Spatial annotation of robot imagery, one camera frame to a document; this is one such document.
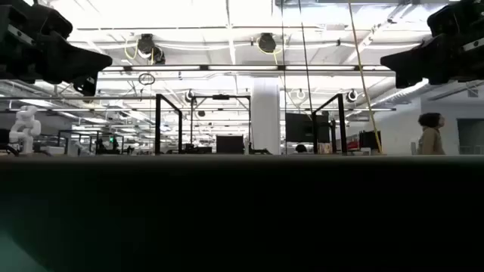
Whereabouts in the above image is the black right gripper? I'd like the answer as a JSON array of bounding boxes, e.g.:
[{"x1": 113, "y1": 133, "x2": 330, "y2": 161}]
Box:
[{"x1": 380, "y1": 0, "x2": 484, "y2": 90}]

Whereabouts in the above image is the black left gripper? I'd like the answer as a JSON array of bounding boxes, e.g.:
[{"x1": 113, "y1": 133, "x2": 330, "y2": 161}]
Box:
[{"x1": 0, "y1": 0, "x2": 113, "y2": 96}]

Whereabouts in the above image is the white robot figure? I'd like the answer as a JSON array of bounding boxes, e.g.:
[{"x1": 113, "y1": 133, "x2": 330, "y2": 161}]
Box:
[{"x1": 8, "y1": 104, "x2": 42, "y2": 155}]

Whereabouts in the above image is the small black monitor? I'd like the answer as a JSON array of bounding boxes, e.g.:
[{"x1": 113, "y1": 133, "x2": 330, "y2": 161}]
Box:
[{"x1": 358, "y1": 130, "x2": 382, "y2": 151}]

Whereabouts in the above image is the grey door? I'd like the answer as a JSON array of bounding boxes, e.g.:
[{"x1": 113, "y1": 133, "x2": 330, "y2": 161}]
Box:
[{"x1": 456, "y1": 118, "x2": 484, "y2": 156}]

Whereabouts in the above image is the white column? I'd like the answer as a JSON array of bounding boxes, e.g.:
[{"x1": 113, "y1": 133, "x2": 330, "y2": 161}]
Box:
[{"x1": 250, "y1": 77, "x2": 281, "y2": 156}]

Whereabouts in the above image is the ceiling light bar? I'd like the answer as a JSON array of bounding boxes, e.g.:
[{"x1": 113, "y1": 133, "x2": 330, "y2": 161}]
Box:
[{"x1": 98, "y1": 63, "x2": 397, "y2": 73}]

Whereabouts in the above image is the black box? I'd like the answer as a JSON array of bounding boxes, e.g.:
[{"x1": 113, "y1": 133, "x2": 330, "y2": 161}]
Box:
[{"x1": 215, "y1": 134, "x2": 245, "y2": 154}]

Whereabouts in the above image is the green table mat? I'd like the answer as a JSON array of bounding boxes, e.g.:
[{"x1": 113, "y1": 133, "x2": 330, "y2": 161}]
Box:
[{"x1": 0, "y1": 230, "x2": 50, "y2": 272}]

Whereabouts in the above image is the silver ventilation duct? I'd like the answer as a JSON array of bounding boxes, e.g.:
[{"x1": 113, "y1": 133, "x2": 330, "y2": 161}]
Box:
[{"x1": 377, "y1": 79, "x2": 430, "y2": 109}]

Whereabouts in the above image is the yellow cable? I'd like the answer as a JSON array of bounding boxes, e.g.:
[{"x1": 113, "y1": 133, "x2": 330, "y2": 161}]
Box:
[{"x1": 346, "y1": 0, "x2": 383, "y2": 155}]

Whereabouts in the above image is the hanging black cable loop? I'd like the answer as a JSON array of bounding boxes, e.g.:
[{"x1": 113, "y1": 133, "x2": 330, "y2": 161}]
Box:
[{"x1": 138, "y1": 72, "x2": 157, "y2": 86}]

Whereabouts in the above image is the black metal frame station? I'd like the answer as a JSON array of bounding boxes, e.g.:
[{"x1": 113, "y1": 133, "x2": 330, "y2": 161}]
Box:
[
  {"x1": 190, "y1": 93, "x2": 252, "y2": 154},
  {"x1": 56, "y1": 129, "x2": 126, "y2": 156}
]

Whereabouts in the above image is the black ceiling cable reel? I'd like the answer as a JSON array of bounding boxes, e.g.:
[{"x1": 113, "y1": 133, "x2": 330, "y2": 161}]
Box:
[
  {"x1": 256, "y1": 32, "x2": 279, "y2": 54},
  {"x1": 135, "y1": 32, "x2": 166, "y2": 65}
]

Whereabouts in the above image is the wooden shelf with black frame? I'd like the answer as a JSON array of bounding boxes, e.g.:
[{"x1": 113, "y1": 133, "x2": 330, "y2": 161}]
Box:
[{"x1": 154, "y1": 93, "x2": 349, "y2": 156}]

